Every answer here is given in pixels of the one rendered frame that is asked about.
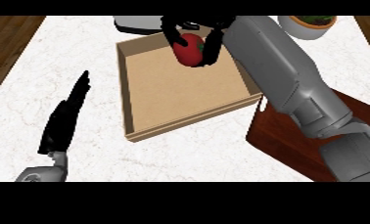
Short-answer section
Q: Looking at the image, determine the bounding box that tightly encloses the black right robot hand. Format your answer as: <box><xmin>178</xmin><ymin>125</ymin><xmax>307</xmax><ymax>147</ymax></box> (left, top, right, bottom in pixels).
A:
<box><xmin>159</xmin><ymin>15</ymin><xmax>237</xmax><ymax>68</ymax></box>

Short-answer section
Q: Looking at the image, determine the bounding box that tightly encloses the red tomato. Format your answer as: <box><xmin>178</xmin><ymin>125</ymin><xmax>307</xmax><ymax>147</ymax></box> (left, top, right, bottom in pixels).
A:
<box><xmin>172</xmin><ymin>32</ymin><xmax>208</xmax><ymax>67</ymax></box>

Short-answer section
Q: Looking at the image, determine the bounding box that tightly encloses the cardboard box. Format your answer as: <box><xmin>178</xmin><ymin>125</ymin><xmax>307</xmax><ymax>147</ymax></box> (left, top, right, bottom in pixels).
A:
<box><xmin>114</xmin><ymin>26</ymin><xmax>265</xmax><ymax>144</ymax></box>

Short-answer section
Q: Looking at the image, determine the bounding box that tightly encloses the dark brown wooden tray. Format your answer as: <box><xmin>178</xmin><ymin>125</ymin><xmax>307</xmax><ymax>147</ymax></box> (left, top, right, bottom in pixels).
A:
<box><xmin>245</xmin><ymin>88</ymin><xmax>370</xmax><ymax>183</ymax></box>

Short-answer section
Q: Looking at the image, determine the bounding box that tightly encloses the grey flat appliance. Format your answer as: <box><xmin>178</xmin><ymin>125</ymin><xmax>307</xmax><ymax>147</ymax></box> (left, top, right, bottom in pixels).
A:
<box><xmin>113</xmin><ymin>15</ymin><xmax>202</xmax><ymax>36</ymax></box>

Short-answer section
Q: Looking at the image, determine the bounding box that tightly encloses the white plant pot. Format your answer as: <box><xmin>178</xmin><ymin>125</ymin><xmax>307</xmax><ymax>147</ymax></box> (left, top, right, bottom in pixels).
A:
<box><xmin>277</xmin><ymin>15</ymin><xmax>339</xmax><ymax>41</ymax></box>

